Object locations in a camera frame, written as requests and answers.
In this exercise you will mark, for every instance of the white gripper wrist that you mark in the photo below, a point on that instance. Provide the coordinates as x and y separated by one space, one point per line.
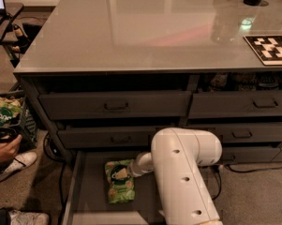
134 170

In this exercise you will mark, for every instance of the green rice chip bag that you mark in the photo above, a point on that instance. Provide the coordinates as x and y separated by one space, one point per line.
120 191

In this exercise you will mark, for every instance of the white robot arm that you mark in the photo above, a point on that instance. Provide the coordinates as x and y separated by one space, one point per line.
175 157

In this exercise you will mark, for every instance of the middle left drawer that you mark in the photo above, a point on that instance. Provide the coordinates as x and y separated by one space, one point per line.
95 137

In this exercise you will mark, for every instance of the open bottom left drawer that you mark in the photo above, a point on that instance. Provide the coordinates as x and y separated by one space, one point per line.
87 202

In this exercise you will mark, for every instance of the top left drawer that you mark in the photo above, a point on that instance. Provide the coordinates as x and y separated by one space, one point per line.
128 104

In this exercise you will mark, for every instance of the grey drawer cabinet counter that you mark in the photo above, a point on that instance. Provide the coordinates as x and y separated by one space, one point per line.
194 46

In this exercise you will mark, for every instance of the bottom right drawer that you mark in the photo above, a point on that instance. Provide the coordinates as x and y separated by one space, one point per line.
257 154

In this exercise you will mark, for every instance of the green chip bag in crate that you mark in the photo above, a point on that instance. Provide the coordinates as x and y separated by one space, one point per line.
10 110

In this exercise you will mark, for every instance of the top right drawer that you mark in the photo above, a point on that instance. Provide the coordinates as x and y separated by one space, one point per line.
236 104

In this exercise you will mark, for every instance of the middle right drawer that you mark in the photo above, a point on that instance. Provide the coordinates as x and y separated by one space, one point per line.
244 132

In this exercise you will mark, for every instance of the person's hand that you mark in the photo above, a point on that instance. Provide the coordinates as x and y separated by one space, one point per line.
9 150

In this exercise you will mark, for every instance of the black crate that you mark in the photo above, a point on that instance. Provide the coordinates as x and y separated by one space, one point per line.
26 126

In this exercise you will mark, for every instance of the white sneaker lower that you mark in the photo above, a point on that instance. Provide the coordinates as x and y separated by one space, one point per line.
28 218

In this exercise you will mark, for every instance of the black white marker board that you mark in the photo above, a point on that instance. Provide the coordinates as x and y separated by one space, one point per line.
268 48

